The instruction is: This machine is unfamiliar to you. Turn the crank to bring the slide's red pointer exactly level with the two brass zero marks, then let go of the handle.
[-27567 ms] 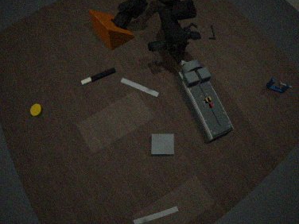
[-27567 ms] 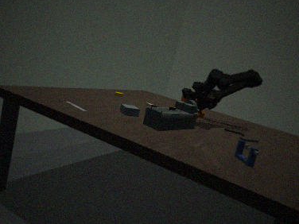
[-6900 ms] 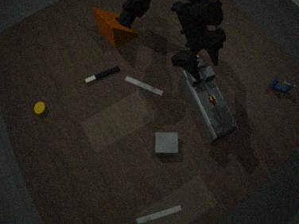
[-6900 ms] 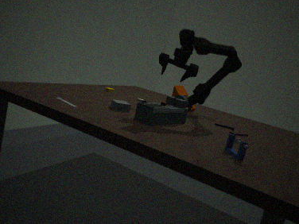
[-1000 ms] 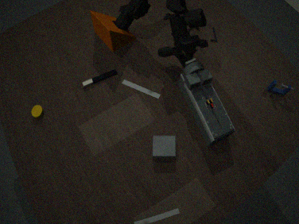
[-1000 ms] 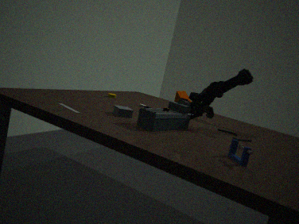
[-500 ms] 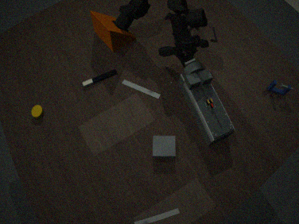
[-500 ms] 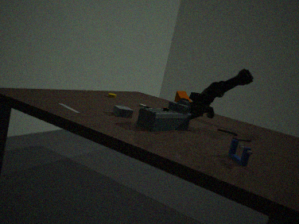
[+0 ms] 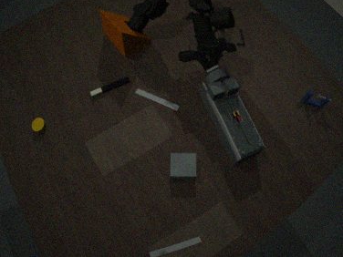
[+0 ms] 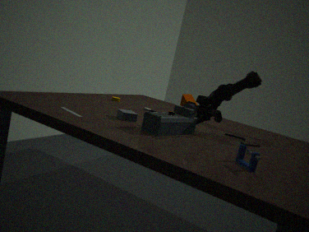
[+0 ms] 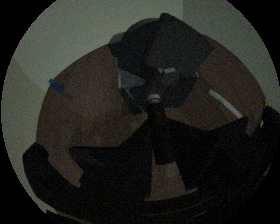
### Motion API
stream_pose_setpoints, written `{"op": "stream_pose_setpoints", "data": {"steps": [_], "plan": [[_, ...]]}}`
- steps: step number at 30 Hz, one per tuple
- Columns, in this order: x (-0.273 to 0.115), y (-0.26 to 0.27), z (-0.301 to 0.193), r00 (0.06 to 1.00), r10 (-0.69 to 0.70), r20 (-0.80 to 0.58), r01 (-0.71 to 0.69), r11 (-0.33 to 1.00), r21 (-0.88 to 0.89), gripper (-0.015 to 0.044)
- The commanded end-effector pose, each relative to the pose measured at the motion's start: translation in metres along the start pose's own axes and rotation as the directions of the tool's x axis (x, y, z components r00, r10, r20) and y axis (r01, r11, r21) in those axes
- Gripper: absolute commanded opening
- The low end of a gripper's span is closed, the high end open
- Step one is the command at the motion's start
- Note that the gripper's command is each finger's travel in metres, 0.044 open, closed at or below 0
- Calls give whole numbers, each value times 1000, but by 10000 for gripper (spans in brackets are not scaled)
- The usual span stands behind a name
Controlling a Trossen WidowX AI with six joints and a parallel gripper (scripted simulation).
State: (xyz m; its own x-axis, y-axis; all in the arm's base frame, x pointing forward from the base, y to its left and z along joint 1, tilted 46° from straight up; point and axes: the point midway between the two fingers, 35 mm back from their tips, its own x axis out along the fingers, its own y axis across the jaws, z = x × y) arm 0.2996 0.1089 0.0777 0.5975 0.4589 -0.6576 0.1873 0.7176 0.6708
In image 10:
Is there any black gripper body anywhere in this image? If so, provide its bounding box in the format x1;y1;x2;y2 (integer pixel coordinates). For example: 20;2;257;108
187;99;222;123

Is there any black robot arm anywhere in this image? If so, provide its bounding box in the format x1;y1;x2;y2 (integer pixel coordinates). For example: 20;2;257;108
196;72;262;109

